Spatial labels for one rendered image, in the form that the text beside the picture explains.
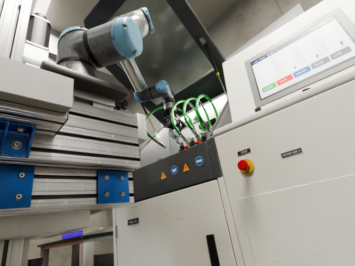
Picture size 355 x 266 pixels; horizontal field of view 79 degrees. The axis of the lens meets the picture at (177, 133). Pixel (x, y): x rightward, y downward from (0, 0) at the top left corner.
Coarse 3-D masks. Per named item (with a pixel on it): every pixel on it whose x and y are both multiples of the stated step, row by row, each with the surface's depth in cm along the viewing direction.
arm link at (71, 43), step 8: (64, 32) 66; (72, 32) 66; (80, 32) 66; (64, 40) 65; (72, 40) 64; (80, 40) 63; (64, 48) 64; (72, 48) 63; (80, 48) 63; (88, 48) 63; (64, 56) 62; (72, 56) 62; (80, 56) 63; (88, 56) 64; (96, 64) 67
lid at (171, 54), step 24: (120, 0) 125; (144, 0) 124; (168, 0) 120; (96, 24) 137; (168, 24) 131; (192, 24) 127; (144, 48) 144; (168, 48) 141; (192, 48) 138; (216, 48) 134; (120, 72) 158; (144, 72) 157; (168, 72) 153; (192, 72) 149; (192, 96) 161; (216, 96) 157
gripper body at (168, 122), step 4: (168, 108) 131; (164, 112) 132; (168, 112) 132; (164, 116) 130; (168, 116) 128; (164, 120) 132; (168, 120) 129; (176, 120) 131; (168, 124) 128; (176, 124) 130; (172, 128) 133
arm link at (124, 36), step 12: (132, 12) 93; (144, 12) 96; (108, 24) 63; (120, 24) 61; (132, 24) 65; (144, 24) 95; (96, 36) 62; (108, 36) 62; (120, 36) 61; (132, 36) 64; (144, 36) 99; (96, 48) 63; (108, 48) 63; (120, 48) 63; (132, 48) 64; (108, 60) 66; (120, 60) 68
